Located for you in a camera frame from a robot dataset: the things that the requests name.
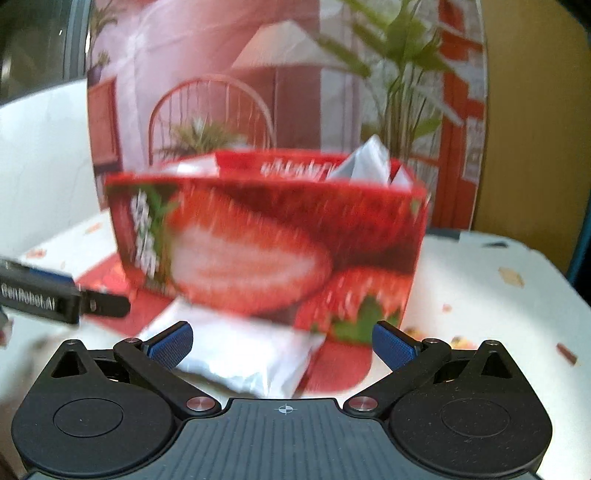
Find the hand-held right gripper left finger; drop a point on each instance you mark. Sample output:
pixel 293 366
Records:
pixel 171 347

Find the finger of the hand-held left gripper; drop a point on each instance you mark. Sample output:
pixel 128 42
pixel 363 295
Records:
pixel 108 304

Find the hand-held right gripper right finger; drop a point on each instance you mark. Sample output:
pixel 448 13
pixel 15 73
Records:
pixel 393 347

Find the white plastic packet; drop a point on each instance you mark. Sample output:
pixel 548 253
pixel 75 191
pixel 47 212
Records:
pixel 249 355

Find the red strawberry cardboard box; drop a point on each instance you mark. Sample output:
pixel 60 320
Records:
pixel 277 221

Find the white printed tablecloth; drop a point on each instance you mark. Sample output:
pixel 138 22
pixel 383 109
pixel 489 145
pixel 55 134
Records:
pixel 485 300

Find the teal curtain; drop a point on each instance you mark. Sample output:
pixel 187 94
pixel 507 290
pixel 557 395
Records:
pixel 574 270

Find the dark framed window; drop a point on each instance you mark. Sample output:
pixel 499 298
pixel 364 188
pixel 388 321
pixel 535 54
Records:
pixel 37 46

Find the wooden panel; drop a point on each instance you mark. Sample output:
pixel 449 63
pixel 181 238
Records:
pixel 531 138

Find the printed room backdrop cloth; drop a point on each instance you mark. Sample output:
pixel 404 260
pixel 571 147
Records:
pixel 286 92

